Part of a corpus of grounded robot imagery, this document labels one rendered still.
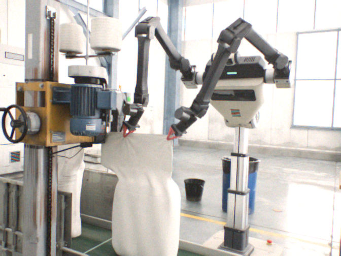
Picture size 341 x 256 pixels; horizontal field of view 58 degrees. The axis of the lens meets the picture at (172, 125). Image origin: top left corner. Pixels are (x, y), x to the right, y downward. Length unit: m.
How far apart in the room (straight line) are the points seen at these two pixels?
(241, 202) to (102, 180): 1.02
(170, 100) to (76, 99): 9.07
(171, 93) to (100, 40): 8.94
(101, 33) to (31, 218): 1.00
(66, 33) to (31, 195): 0.88
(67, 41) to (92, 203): 1.26
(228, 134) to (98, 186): 7.84
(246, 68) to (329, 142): 7.71
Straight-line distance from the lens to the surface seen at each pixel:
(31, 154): 1.69
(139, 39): 1.71
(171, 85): 10.53
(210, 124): 10.15
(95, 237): 2.18
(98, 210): 2.48
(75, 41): 1.84
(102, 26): 1.66
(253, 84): 1.88
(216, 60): 1.48
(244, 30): 1.46
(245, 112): 2.00
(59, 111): 1.64
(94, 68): 1.51
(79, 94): 1.51
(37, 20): 1.69
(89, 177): 2.48
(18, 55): 5.73
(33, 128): 1.60
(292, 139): 9.56
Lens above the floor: 1.22
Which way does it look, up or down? 3 degrees down
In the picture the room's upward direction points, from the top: 2 degrees clockwise
